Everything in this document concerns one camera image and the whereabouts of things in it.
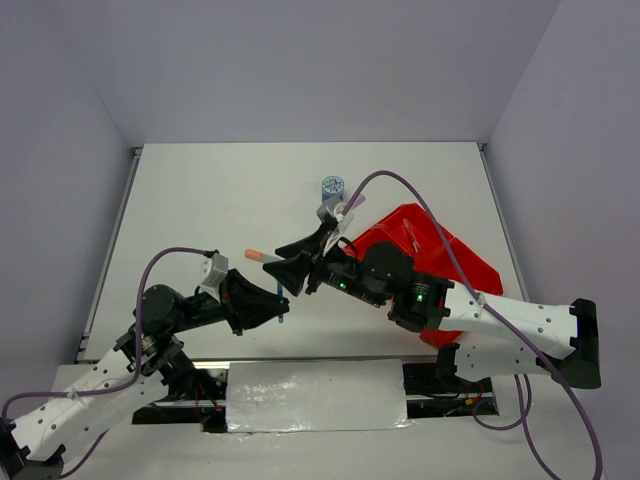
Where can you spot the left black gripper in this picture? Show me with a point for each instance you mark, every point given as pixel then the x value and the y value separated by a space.
pixel 247 304

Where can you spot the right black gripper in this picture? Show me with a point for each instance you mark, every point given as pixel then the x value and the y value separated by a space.
pixel 292 269

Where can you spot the blue pen refill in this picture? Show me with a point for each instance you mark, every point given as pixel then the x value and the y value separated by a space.
pixel 283 301

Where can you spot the red pen refill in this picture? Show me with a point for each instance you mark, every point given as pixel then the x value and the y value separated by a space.
pixel 408 227

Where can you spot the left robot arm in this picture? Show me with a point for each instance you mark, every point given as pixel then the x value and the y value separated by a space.
pixel 142 368

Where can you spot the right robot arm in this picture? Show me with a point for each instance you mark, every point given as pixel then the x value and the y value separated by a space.
pixel 560 341

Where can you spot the orange capped lead case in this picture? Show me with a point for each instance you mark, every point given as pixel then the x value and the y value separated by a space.
pixel 260 257

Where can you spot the far blue tape stack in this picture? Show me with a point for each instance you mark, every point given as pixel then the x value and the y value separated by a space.
pixel 332 186

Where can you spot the pink eraser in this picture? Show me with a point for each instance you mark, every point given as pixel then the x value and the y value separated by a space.
pixel 354 202

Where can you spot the silver foil base cover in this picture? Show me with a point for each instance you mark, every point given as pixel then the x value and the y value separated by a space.
pixel 316 396

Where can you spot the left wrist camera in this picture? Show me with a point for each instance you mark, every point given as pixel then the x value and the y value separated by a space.
pixel 213 272

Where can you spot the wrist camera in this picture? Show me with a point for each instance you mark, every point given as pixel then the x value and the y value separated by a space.
pixel 332 208
pixel 213 272

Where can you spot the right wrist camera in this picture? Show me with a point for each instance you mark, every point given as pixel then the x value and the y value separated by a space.
pixel 332 208

